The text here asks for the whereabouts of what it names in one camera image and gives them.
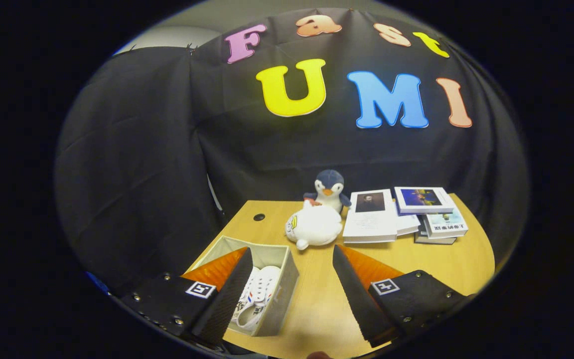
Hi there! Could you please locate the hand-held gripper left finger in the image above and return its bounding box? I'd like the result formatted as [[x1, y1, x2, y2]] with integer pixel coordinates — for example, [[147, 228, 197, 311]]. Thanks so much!
[[120, 247, 254, 347]]

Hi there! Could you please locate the book with teal cover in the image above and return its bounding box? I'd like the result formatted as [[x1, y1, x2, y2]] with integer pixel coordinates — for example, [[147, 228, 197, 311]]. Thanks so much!
[[422, 208, 469, 240]]

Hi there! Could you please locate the white canvas shoe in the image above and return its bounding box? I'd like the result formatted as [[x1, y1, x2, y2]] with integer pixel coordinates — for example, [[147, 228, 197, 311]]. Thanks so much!
[[243, 266, 282, 306], [231, 294, 268, 333]]

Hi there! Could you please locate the white book with portrait cover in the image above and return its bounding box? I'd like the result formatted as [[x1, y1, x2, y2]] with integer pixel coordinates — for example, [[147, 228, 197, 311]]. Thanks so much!
[[341, 188, 399, 245]]

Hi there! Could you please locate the white plush toy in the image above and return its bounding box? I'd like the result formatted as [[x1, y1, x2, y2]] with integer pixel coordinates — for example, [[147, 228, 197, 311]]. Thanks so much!
[[285, 200, 344, 251]]

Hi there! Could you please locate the plain white book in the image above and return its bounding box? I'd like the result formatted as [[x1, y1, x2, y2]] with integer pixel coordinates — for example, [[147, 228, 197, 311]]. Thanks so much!
[[393, 198, 422, 236]]

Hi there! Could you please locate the dark grey book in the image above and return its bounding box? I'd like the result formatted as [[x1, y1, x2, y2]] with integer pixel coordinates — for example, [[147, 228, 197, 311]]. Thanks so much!
[[414, 219, 457, 246]]

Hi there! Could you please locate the grey fabric storage box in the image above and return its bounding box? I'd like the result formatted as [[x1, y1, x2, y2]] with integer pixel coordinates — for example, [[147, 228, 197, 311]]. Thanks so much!
[[186, 235, 300, 338]]

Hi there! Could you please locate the black backdrop cloth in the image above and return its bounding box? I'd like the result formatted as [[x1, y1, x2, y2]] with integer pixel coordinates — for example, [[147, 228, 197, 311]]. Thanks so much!
[[55, 7, 530, 296]]

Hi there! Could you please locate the blue and white object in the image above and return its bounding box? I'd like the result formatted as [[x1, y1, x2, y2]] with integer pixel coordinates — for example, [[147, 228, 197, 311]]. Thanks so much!
[[87, 271, 112, 296]]

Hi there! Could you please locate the book with blue picture cover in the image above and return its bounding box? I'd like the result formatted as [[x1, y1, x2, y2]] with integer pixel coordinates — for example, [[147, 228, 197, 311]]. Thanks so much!
[[394, 186, 455, 215]]

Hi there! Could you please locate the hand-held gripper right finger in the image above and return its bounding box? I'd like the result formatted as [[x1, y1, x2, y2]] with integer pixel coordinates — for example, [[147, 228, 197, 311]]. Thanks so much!
[[332, 244, 467, 348]]

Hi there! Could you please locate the penguin plush toy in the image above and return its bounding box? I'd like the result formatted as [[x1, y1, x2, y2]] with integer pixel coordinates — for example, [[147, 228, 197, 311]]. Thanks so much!
[[302, 169, 353, 214]]

